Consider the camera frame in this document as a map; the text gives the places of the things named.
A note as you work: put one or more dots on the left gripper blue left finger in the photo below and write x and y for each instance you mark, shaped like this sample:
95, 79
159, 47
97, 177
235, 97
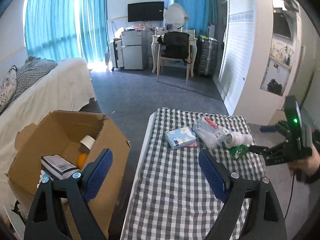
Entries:
46, 218

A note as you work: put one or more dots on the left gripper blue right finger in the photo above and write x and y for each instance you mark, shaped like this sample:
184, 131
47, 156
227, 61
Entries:
264, 218

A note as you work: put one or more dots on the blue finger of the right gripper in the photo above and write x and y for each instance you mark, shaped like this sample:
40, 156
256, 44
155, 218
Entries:
268, 129

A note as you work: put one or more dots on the green snack packet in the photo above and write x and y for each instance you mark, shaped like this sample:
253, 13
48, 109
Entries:
238, 152

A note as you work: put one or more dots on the white lint shaver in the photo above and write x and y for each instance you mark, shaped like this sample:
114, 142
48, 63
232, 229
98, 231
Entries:
235, 139

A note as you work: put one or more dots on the clear cotton swab jar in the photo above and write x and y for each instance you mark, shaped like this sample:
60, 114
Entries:
209, 132

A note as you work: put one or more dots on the blue tissue pack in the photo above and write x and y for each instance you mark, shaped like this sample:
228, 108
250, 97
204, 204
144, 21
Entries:
182, 137

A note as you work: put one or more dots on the orange fruit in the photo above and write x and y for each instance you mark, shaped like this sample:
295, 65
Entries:
81, 160

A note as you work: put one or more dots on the cardboard box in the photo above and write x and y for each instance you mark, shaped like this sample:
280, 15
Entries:
60, 132

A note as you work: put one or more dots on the person right hand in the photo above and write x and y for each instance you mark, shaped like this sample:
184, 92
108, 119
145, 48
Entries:
309, 165

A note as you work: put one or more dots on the checkered tablecloth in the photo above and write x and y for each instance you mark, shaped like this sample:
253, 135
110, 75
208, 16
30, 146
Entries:
170, 197

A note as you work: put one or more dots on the dark drawer tower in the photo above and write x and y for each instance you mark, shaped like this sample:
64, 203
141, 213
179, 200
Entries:
206, 57

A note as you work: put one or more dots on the white louvered wardrobe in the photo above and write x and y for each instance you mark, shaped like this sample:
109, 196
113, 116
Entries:
258, 67

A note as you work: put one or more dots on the white vanity desk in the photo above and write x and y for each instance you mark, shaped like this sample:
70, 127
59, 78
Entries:
192, 43

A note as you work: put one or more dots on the wooden chair with black bag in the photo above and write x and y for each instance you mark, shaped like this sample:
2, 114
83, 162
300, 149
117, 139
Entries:
174, 46

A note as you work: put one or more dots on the white covered sofa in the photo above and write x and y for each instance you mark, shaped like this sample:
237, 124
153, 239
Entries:
67, 87

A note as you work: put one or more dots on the floral pillow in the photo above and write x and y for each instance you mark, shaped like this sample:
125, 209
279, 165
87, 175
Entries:
8, 87

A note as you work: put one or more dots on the grey checked blanket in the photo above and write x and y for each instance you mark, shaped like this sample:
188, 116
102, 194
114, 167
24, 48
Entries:
32, 71

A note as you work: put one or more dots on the round vanity mirror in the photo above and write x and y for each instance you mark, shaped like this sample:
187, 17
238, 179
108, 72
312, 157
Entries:
174, 17

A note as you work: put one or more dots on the silver mini fridge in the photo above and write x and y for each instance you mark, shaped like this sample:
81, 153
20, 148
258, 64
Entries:
135, 49

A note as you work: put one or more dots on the black television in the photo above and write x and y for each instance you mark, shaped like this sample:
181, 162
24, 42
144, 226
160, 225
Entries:
145, 11

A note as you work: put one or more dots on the blue curtains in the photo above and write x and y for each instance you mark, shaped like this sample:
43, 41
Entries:
64, 29

